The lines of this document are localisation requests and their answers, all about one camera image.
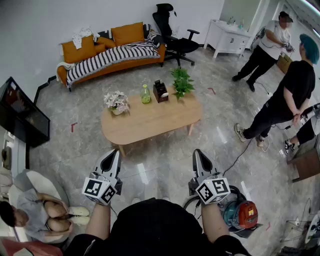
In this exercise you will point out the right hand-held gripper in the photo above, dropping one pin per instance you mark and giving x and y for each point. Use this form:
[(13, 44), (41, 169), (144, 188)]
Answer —
[(212, 191)]

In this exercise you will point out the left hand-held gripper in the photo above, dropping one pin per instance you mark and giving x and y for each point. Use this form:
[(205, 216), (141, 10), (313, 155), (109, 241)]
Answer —
[(96, 188)]

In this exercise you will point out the brown wooden organizer box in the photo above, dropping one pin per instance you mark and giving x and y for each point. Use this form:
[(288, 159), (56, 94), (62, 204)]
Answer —
[(160, 98)]

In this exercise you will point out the white remote control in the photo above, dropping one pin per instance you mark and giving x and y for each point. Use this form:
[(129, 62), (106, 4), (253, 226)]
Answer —
[(164, 95)]

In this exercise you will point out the person's left forearm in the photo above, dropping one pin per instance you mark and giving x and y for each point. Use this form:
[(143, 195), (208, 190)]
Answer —
[(98, 220)]

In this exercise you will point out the person's right forearm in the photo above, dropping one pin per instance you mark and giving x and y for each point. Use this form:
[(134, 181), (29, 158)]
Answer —
[(215, 222)]

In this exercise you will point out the cardboard box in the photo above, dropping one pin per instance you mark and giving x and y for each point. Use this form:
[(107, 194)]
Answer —
[(283, 63)]

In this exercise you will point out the teal and orange vacuum cleaner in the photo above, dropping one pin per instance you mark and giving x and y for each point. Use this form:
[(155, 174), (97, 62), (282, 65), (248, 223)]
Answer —
[(246, 215)]

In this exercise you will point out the white grey bean bag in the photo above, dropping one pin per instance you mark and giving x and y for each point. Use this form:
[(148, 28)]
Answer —
[(47, 185)]

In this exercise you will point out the oval wooden coffee table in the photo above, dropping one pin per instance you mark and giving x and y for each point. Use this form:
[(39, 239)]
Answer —
[(155, 120)]

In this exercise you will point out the pink flowers in pot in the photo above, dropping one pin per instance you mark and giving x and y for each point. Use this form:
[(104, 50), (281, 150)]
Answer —
[(116, 101)]

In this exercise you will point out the person's black clothing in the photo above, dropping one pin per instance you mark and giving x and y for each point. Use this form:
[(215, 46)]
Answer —
[(155, 225)]

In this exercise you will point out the green drink bottle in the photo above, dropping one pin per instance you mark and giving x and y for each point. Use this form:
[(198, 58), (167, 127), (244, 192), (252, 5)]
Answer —
[(145, 97)]

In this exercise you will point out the green leafy potted plant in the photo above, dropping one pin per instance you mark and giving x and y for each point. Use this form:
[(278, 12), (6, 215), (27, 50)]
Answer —
[(182, 82)]

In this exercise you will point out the orange sofa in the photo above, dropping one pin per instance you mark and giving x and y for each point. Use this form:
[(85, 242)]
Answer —
[(125, 67)]

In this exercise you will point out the black television on stand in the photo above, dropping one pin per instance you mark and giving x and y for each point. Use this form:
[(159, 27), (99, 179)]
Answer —
[(22, 112)]

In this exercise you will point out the black white striped blanket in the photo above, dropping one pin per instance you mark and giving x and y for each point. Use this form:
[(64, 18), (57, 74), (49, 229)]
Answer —
[(112, 56)]

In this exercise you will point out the cream knit throw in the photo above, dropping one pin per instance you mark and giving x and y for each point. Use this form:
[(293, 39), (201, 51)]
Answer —
[(63, 66)]

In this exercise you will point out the pink bean bag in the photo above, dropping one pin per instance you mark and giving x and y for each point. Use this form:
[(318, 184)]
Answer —
[(30, 250)]

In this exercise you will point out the large orange cushion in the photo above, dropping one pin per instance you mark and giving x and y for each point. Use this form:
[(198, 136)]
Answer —
[(77, 53), (127, 33)]

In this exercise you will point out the small orange cushion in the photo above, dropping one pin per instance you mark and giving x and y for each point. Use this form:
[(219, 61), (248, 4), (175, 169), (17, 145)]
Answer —
[(106, 42)]

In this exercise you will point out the black office chair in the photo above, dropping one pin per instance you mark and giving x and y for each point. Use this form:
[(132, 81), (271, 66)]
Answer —
[(180, 45)]

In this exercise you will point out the white cabinet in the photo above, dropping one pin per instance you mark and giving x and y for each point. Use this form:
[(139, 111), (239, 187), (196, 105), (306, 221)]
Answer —
[(225, 40)]

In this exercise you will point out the black white patterned cushion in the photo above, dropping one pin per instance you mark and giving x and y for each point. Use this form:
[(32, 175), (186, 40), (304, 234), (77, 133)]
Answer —
[(155, 37), (107, 33)]

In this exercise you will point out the white spotted cloth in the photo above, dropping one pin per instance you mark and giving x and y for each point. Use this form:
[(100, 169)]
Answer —
[(83, 35)]

